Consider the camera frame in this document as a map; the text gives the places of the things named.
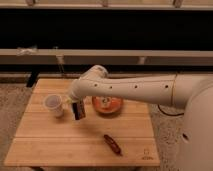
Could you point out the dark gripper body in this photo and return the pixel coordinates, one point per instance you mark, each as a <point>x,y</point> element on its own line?
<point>78,110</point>

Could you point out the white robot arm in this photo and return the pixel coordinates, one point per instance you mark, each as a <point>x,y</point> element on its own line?
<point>193,93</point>

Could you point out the orange ceramic bowl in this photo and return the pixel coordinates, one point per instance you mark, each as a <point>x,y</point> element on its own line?
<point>115,106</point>

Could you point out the translucent plastic cup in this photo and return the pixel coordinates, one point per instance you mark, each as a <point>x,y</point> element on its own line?
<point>53,103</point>

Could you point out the wooden table board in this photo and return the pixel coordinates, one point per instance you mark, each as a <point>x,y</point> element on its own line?
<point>43,140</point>

